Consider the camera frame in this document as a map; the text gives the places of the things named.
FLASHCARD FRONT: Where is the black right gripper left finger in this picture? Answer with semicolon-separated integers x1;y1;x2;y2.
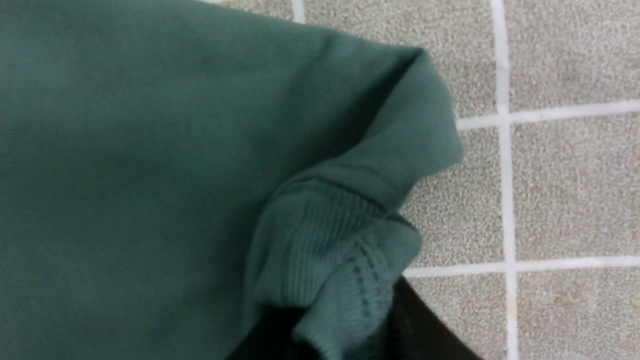
227;307;320;360

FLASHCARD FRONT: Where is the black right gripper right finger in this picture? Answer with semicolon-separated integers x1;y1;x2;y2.
385;276;481;360

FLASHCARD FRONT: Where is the green long-sleeve shirt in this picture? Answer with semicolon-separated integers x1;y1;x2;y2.
1;0;462;360

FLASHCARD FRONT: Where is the grey checked tablecloth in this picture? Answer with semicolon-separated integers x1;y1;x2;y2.
221;0;640;360

